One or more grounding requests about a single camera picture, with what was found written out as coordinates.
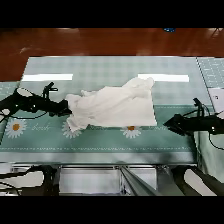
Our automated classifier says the black cable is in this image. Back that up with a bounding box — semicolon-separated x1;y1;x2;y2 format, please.
203;103;224;152
0;110;49;124

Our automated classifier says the silver frame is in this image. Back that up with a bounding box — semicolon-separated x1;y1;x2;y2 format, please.
0;162;201;197

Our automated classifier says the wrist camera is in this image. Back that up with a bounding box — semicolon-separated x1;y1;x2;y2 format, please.
192;97;205;118
42;81;59;100

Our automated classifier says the white shirt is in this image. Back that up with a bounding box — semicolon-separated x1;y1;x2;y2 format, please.
65;76;158;133

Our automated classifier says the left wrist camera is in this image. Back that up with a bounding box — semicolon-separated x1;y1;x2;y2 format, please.
42;81;59;100

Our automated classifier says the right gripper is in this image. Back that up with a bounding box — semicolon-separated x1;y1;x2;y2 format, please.
163;113;194;137

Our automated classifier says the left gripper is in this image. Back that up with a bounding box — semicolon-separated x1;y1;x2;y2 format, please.
46;99;72;118

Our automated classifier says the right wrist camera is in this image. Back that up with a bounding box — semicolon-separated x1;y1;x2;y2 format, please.
192;97;205;118

